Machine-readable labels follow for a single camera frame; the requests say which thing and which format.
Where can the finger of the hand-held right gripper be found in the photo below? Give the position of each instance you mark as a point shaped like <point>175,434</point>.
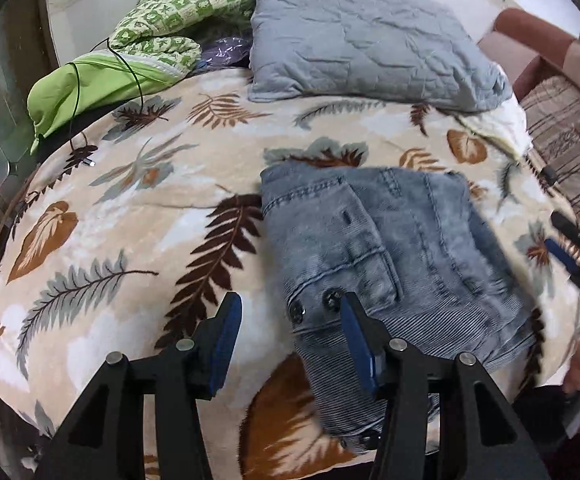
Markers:
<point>567,226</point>
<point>560,255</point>

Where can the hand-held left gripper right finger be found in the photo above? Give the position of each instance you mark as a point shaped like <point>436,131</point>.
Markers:
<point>357,345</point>

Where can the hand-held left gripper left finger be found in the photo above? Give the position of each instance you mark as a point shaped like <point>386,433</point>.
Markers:
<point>225,340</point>

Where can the grey-blue denim pants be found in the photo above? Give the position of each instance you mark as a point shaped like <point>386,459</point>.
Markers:
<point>420,240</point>

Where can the black charger adapter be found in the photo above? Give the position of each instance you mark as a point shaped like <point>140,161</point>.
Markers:
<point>549,175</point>

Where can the striped floral cushion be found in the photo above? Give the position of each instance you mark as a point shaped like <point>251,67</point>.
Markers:
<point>570,125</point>

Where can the cream pillow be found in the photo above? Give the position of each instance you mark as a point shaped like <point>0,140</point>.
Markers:
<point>505,122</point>

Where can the leaf print blanket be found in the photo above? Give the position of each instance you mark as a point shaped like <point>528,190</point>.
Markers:
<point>145,210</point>

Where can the brown upholstered sofa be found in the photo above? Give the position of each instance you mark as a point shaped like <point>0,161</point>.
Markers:
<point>525,25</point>

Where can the grey quilted pillow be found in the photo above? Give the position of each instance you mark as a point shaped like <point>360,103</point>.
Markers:
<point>360,45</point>

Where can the green patterned quilt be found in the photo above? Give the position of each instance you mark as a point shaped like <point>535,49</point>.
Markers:
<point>170,15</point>

